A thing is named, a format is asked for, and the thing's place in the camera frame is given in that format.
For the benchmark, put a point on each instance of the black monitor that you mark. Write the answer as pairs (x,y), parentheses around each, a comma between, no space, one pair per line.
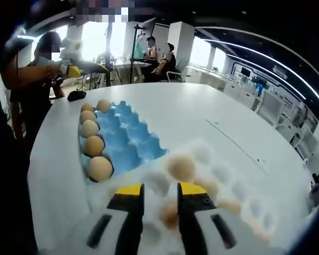
(246,71)

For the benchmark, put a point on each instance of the white cabinet row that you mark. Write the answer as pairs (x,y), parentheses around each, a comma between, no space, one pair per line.
(215,79)

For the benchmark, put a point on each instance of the blue egg tray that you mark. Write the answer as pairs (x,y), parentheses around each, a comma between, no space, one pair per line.
(127,132)

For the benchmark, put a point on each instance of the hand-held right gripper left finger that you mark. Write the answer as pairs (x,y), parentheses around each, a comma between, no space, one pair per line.
(130,204)

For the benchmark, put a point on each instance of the blue trimmed display wall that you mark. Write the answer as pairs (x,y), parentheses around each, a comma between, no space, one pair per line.
(255,79)

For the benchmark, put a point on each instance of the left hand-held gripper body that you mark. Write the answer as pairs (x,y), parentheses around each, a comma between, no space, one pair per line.
(70,47)

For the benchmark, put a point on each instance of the white table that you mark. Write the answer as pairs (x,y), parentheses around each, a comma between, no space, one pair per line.
(188,111)

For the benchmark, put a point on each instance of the seated people at desk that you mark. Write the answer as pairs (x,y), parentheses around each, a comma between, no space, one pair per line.
(134,53)

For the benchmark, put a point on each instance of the cluster of brown eggs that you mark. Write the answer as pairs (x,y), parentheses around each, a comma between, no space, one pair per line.
(94,145)
(180,166)

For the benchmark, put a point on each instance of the white mesh chair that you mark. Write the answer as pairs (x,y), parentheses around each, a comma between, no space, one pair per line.
(305,140)
(269,106)

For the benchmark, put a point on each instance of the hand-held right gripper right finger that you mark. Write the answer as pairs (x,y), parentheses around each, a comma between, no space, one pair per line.
(191,204)

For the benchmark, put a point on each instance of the white foam egg tray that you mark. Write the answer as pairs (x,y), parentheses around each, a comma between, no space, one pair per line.
(223,170)

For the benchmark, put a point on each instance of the white office chair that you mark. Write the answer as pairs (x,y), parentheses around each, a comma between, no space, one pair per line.
(175,75)

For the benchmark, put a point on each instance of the person's dark clothed torso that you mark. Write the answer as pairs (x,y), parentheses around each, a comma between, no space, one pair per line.
(29,111)

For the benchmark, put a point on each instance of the small black object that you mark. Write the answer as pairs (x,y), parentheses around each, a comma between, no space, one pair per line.
(76,96)

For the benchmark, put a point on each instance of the person's head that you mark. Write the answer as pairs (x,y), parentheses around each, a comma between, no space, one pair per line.
(49,37)

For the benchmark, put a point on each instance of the ceiling air conditioner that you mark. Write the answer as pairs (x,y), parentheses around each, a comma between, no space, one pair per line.
(279,70)

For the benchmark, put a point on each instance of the white background desk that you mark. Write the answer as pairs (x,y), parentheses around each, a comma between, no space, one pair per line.
(122,63)

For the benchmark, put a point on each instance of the person's left hand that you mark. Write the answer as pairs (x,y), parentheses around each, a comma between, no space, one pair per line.
(55,71)

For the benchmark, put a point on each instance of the white power socket strip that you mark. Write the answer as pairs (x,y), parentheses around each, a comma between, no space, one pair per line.
(239,144)

